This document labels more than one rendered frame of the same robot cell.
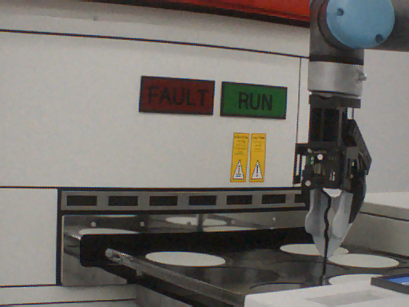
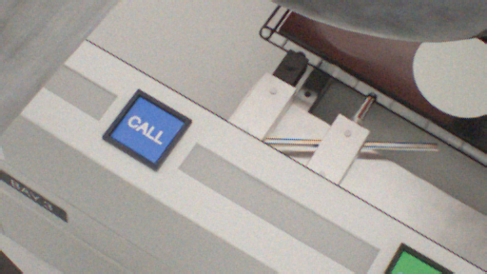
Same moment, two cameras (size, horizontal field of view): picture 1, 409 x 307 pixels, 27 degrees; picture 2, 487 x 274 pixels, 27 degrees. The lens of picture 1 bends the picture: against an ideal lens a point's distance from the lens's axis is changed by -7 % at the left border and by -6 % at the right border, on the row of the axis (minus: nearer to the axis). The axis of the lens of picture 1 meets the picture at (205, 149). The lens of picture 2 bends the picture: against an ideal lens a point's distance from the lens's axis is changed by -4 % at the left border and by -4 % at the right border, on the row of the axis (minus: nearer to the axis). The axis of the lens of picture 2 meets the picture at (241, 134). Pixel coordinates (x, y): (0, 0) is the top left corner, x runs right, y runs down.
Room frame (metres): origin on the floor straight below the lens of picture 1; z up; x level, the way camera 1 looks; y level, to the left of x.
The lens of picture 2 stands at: (0.51, -0.54, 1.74)
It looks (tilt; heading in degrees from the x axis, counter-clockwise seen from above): 63 degrees down; 55
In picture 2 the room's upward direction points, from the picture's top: 12 degrees clockwise
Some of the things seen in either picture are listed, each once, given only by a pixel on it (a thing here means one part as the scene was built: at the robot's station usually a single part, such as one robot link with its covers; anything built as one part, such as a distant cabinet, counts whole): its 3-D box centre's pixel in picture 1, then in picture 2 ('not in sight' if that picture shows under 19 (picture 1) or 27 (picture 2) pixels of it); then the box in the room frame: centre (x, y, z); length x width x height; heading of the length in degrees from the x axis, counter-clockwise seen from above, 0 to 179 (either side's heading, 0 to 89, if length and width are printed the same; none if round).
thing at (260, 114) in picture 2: not in sight; (258, 117); (0.78, -0.17, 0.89); 0.08 x 0.03 x 0.03; 35
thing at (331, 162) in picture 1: (331, 143); not in sight; (1.14, -0.16, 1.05); 0.09 x 0.08 x 0.12; 155
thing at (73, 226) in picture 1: (200, 246); not in sight; (1.24, 0.00, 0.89); 0.44 x 0.02 x 0.10; 125
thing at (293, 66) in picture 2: not in sight; (289, 70); (0.83, -0.14, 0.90); 0.04 x 0.02 x 0.03; 35
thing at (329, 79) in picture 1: (337, 81); not in sight; (1.15, -0.17, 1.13); 0.08 x 0.08 x 0.05
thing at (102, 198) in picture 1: (201, 200); not in sight; (1.24, 0.00, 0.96); 0.44 x 0.01 x 0.02; 125
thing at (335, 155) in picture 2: not in sight; (332, 160); (0.82, -0.23, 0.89); 0.08 x 0.03 x 0.03; 35
